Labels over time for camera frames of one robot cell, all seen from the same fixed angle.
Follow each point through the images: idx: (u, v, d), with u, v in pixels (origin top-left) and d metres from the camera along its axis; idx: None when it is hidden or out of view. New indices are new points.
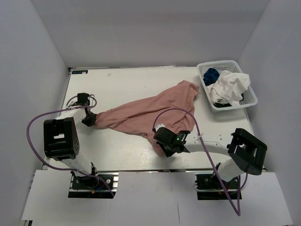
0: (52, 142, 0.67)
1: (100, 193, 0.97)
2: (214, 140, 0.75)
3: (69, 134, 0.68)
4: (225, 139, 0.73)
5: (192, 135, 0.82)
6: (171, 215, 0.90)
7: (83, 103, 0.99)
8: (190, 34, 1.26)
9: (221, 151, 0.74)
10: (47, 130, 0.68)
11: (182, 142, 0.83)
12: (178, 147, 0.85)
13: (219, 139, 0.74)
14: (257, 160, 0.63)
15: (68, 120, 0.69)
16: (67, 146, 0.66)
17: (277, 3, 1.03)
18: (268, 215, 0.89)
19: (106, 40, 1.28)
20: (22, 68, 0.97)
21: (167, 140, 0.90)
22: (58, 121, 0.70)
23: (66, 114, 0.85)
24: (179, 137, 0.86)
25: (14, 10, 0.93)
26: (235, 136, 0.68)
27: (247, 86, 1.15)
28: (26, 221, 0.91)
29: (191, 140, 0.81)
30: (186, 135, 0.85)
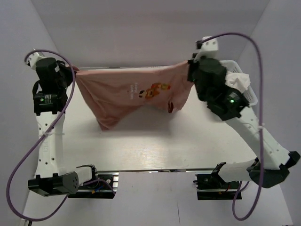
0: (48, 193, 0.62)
1: (100, 193, 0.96)
2: (271, 144, 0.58)
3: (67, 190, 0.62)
4: (282, 155, 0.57)
5: (250, 115, 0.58)
6: (171, 215, 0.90)
7: (54, 95, 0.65)
8: (190, 34, 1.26)
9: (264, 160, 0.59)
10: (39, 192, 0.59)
11: (236, 115, 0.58)
12: (221, 108, 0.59)
13: (276, 149, 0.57)
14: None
15: (59, 182, 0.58)
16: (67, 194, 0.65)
17: (277, 3, 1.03)
18: (269, 215, 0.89)
19: (106, 40, 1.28)
20: (22, 68, 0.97)
21: (216, 91, 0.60)
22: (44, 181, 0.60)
23: (46, 157, 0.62)
24: (233, 99, 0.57)
25: (14, 10, 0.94)
26: (291, 159, 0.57)
27: (247, 86, 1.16)
28: (26, 221, 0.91)
29: (246, 120, 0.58)
30: (242, 105, 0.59)
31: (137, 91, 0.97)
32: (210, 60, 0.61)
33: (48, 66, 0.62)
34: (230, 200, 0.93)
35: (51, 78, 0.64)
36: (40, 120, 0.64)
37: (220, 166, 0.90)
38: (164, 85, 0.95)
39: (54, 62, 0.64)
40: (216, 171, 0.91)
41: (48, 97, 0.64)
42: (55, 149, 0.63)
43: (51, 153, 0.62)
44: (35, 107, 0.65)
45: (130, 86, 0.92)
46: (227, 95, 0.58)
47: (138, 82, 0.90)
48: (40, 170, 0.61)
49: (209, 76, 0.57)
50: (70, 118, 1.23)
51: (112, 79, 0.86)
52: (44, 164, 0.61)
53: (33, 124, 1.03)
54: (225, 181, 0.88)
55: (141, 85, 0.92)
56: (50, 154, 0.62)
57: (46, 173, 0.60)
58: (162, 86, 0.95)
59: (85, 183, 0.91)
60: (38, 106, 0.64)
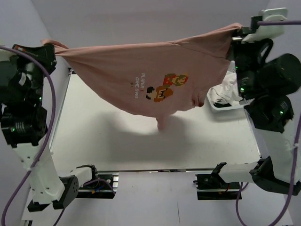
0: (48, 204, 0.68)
1: (100, 193, 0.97)
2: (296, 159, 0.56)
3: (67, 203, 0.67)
4: None
5: (291, 130, 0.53)
6: (171, 215, 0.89)
7: (27, 120, 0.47)
8: (190, 34, 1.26)
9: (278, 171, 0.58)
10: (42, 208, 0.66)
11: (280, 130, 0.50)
12: (266, 117, 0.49)
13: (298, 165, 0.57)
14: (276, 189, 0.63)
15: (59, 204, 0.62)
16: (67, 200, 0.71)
17: (277, 3, 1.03)
18: (269, 215, 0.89)
19: (106, 40, 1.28)
20: None
21: (270, 96, 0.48)
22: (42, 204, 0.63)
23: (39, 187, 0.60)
24: (283, 110, 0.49)
25: (15, 10, 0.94)
26: None
27: None
28: (26, 221, 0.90)
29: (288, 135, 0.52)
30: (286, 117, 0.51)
31: (143, 86, 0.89)
32: (286, 55, 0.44)
33: (10, 85, 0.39)
34: (230, 200, 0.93)
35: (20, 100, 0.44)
36: (19, 153, 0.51)
37: (220, 166, 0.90)
38: (181, 77, 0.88)
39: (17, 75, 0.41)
40: (216, 171, 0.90)
41: (21, 126, 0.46)
42: (50, 177, 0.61)
43: (43, 184, 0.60)
44: (7, 137, 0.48)
45: (141, 72, 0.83)
46: (278, 104, 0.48)
47: (150, 68, 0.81)
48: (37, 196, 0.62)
49: (284, 84, 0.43)
50: (69, 118, 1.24)
51: (125, 61, 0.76)
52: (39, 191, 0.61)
53: None
54: (225, 181, 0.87)
55: (153, 70, 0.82)
56: (43, 185, 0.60)
57: (42, 199, 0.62)
58: (179, 81, 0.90)
59: (85, 183, 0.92)
60: (9, 134, 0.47)
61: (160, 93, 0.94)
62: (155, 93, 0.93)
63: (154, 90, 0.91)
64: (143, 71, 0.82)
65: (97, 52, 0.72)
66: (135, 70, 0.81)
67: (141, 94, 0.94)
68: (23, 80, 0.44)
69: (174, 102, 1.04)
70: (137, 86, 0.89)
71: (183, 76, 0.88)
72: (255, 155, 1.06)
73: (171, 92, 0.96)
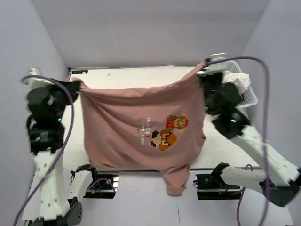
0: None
1: (100, 193, 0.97)
2: (278, 161, 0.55)
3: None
4: (290, 172, 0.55)
5: (254, 132, 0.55)
6: (171, 214, 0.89)
7: (51, 131, 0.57)
8: (190, 34, 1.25)
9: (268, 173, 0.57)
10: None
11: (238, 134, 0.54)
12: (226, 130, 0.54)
13: (283, 165, 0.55)
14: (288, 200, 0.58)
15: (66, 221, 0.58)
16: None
17: (277, 2, 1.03)
18: (269, 216, 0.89)
19: (105, 39, 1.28)
20: (23, 68, 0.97)
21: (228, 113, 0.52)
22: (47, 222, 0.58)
23: (49, 199, 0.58)
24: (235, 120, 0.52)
25: (15, 9, 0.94)
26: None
27: (247, 86, 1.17)
28: (26, 221, 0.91)
29: (251, 137, 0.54)
30: (244, 123, 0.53)
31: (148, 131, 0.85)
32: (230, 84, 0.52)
33: (40, 105, 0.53)
34: (229, 200, 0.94)
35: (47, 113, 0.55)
36: (37, 160, 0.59)
37: (221, 167, 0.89)
38: (181, 119, 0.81)
39: (47, 95, 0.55)
40: (216, 172, 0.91)
41: (45, 133, 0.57)
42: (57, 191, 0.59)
43: (53, 195, 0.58)
44: (32, 146, 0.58)
45: (145, 116, 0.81)
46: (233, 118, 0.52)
47: (154, 112, 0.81)
48: (45, 213, 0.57)
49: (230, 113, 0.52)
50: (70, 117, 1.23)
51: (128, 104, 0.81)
52: (46, 205, 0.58)
53: None
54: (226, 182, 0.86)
55: (159, 110, 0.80)
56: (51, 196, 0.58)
57: (47, 214, 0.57)
58: (180, 123, 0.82)
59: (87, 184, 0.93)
60: (35, 144, 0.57)
61: (164, 138, 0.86)
62: (160, 139, 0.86)
63: (158, 133, 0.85)
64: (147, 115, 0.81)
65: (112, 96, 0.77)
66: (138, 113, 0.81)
67: (146, 141, 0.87)
68: (51, 102, 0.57)
69: (175, 155, 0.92)
70: (142, 132, 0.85)
71: (183, 118, 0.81)
72: None
73: (175, 139, 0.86)
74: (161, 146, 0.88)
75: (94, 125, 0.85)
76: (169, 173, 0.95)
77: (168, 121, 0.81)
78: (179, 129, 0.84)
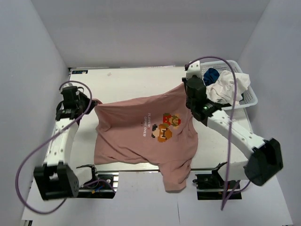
0: (51, 189, 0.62)
1: (100, 193, 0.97)
2: (243, 133, 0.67)
3: (65, 182, 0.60)
4: (255, 140, 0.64)
5: (222, 114, 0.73)
6: (171, 214, 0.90)
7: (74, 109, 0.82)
8: (190, 34, 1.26)
9: (241, 148, 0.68)
10: (41, 180, 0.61)
11: (209, 116, 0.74)
12: (201, 114, 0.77)
13: (249, 136, 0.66)
14: (266, 176, 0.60)
15: (63, 166, 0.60)
16: (65, 192, 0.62)
17: (277, 3, 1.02)
18: (269, 216, 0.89)
19: (105, 40, 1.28)
20: (23, 68, 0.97)
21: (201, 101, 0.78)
22: (49, 167, 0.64)
23: (57, 148, 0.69)
24: (207, 108, 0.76)
25: (15, 10, 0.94)
26: (265, 143, 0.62)
27: (247, 86, 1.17)
28: (26, 221, 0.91)
29: (219, 119, 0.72)
30: (215, 109, 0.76)
31: (149, 125, 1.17)
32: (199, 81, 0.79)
33: (72, 91, 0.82)
34: (229, 200, 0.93)
35: (73, 98, 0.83)
36: (58, 124, 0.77)
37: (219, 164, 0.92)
38: (174, 117, 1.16)
39: (75, 88, 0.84)
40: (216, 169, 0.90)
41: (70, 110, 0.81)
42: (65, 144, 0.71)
43: (61, 145, 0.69)
44: (58, 116, 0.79)
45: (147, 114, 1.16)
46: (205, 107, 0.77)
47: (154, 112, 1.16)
48: (51, 159, 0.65)
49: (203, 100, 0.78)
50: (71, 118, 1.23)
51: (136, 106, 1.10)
52: (53, 154, 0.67)
53: (33, 124, 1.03)
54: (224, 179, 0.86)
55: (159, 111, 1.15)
56: (59, 147, 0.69)
57: (52, 159, 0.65)
58: (174, 121, 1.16)
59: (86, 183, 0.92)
60: (60, 115, 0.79)
61: (162, 132, 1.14)
62: (158, 132, 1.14)
63: (157, 127, 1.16)
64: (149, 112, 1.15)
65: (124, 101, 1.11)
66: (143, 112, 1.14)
67: (148, 133, 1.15)
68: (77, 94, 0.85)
69: (174, 149, 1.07)
70: (145, 125, 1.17)
71: (176, 117, 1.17)
72: None
73: (170, 134, 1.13)
74: (160, 139, 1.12)
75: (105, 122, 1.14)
76: (170, 171, 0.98)
77: (164, 117, 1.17)
78: (174, 126, 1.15)
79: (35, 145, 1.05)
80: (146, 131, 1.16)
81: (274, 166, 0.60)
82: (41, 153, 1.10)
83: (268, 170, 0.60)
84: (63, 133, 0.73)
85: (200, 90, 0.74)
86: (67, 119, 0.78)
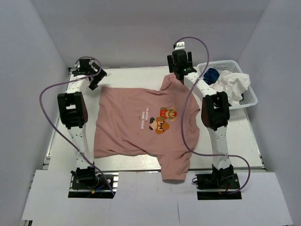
0: (66, 112, 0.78)
1: (100, 193, 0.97)
2: (203, 86, 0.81)
3: (79, 106, 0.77)
4: (210, 91, 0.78)
5: (194, 74, 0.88)
6: (171, 215, 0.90)
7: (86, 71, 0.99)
8: (190, 34, 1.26)
9: (201, 97, 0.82)
10: (60, 103, 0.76)
11: (185, 74, 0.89)
12: (179, 75, 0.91)
13: (207, 89, 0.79)
14: (215, 119, 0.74)
15: (78, 94, 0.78)
16: (76, 115, 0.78)
17: (277, 3, 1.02)
18: (268, 215, 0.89)
19: (105, 40, 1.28)
20: (23, 68, 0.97)
21: (182, 65, 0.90)
22: (68, 95, 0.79)
23: (75, 87, 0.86)
24: (186, 70, 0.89)
25: (14, 10, 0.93)
26: (217, 96, 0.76)
27: (247, 86, 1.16)
28: (26, 221, 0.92)
29: (190, 76, 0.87)
30: (192, 71, 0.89)
31: (147, 118, 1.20)
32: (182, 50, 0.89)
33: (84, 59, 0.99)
34: (229, 200, 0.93)
35: (87, 65, 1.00)
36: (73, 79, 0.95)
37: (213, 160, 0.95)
38: (170, 111, 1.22)
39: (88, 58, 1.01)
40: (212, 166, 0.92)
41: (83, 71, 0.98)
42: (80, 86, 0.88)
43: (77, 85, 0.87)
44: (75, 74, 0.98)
45: (145, 108, 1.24)
46: (184, 69, 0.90)
47: (151, 104, 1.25)
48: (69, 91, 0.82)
49: (184, 65, 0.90)
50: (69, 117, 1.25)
51: (131, 97, 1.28)
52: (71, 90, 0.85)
53: (33, 124, 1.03)
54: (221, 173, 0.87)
55: (154, 103, 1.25)
56: (76, 86, 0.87)
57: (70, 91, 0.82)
58: (170, 114, 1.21)
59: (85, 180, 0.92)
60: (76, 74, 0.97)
61: (159, 125, 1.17)
62: (155, 124, 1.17)
63: (154, 120, 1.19)
64: (147, 106, 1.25)
65: (122, 93, 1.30)
66: (140, 105, 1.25)
67: (146, 125, 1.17)
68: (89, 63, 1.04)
69: (171, 140, 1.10)
70: (143, 118, 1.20)
71: (172, 110, 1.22)
72: (255, 155, 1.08)
73: (167, 126, 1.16)
74: (157, 131, 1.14)
75: (104, 112, 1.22)
76: (170, 159, 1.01)
77: (161, 111, 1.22)
78: (170, 119, 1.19)
79: (35, 145, 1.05)
80: (144, 123, 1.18)
81: (222, 114, 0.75)
82: (41, 153, 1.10)
83: (217, 114, 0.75)
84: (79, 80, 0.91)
85: (181, 55, 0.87)
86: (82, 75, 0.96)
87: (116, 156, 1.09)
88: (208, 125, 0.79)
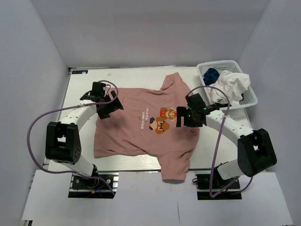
0: (54, 146, 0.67)
1: (100, 193, 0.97)
2: (233, 125, 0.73)
3: (69, 142, 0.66)
4: (243, 129, 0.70)
5: (218, 112, 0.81)
6: (171, 214, 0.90)
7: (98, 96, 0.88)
8: (190, 34, 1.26)
9: (233, 138, 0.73)
10: (49, 135, 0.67)
11: (207, 113, 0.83)
12: (199, 114, 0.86)
13: (239, 127, 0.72)
14: (257, 165, 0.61)
15: (72, 127, 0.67)
16: (66, 154, 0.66)
17: (277, 3, 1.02)
18: (269, 216, 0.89)
19: (105, 40, 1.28)
20: (22, 68, 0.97)
21: (200, 106, 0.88)
22: (62, 125, 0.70)
23: (73, 115, 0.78)
24: (207, 108, 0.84)
25: (14, 10, 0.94)
26: (254, 134, 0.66)
27: (247, 86, 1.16)
28: (26, 221, 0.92)
29: (214, 116, 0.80)
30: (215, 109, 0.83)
31: (147, 118, 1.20)
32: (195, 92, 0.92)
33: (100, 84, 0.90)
34: (229, 200, 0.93)
35: (99, 89, 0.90)
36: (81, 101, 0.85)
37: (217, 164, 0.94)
38: (170, 111, 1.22)
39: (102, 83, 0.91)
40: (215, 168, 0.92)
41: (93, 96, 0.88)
42: (80, 115, 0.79)
43: (77, 114, 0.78)
44: (83, 98, 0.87)
45: (145, 108, 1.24)
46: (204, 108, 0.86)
47: (151, 104, 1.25)
48: (65, 120, 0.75)
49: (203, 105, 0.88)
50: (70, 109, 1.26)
51: (131, 97, 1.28)
52: (68, 118, 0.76)
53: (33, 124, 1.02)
54: (223, 176, 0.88)
55: (154, 104, 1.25)
56: (75, 114, 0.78)
57: (67, 121, 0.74)
58: (170, 114, 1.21)
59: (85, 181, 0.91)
60: (84, 97, 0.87)
61: (159, 125, 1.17)
62: (155, 124, 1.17)
63: (154, 120, 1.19)
64: (147, 106, 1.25)
65: (122, 94, 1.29)
66: (140, 105, 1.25)
67: (145, 125, 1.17)
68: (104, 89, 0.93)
69: (172, 139, 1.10)
70: (143, 118, 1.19)
71: (172, 111, 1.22)
72: None
73: (167, 126, 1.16)
74: (157, 131, 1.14)
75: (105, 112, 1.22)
76: (168, 161, 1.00)
77: (161, 111, 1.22)
78: (171, 119, 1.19)
79: (35, 145, 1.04)
80: (144, 123, 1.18)
81: (266, 157, 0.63)
82: (41, 153, 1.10)
83: (260, 159, 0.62)
84: (83, 107, 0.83)
85: (194, 97, 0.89)
86: (89, 101, 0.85)
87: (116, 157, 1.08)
88: (247, 173, 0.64)
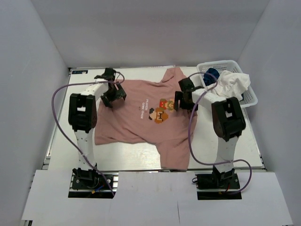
0: (75, 113, 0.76)
1: (100, 193, 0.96)
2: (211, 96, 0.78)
3: (89, 110, 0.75)
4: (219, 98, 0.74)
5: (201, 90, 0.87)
6: (171, 215, 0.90)
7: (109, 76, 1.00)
8: (190, 34, 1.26)
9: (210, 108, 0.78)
10: (70, 103, 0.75)
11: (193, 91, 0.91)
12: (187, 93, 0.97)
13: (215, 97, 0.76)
14: (229, 128, 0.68)
15: (91, 97, 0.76)
16: (85, 120, 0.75)
17: (277, 3, 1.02)
18: (269, 216, 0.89)
19: (105, 40, 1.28)
20: (22, 68, 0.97)
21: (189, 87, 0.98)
22: (82, 96, 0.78)
23: (90, 89, 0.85)
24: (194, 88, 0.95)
25: (14, 10, 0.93)
26: (227, 102, 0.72)
27: (247, 86, 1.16)
28: (26, 220, 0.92)
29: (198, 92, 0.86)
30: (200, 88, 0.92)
31: (146, 108, 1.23)
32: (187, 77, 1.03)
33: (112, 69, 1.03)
34: (229, 200, 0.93)
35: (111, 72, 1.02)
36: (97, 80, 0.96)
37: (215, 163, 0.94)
38: (170, 102, 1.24)
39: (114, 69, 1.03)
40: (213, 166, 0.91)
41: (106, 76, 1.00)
42: (96, 90, 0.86)
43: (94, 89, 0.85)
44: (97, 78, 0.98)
45: (145, 98, 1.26)
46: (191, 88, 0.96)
47: (151, 95, 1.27)
48: (84, 92, 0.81)
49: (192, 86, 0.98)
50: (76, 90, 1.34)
51: (132, 90, 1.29)
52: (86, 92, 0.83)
53: (33, 124, 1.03)
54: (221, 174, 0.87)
55: (154, 95, 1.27)
56: (92, 89, 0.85)
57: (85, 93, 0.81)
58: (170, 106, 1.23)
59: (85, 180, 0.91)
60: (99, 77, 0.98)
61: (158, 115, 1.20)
62: (155, 114, 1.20)
63: (154, 110, 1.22)
64: (147, 96, 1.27)
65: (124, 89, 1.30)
66: (140, 98, 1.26)
67: (145, 115, 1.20)
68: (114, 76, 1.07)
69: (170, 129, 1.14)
70: (143, 108, 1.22)
71: (171, 101, 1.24)
72: (255, 155, 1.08)
73: (166, 117, 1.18)
74: (156, 120, 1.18)
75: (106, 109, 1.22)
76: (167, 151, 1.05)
77: (161, 102, 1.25)
78: (170, 109, 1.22)
79: (35, 145, 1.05)
80: (144, 113, 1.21)
81: (236, 122, 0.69)
82: (41, 153, 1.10)
83: (231, 123, 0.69)
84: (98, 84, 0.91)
85: (185, 80, 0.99)
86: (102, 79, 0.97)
87: (118, 155, 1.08)
88: (220, 135, 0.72)
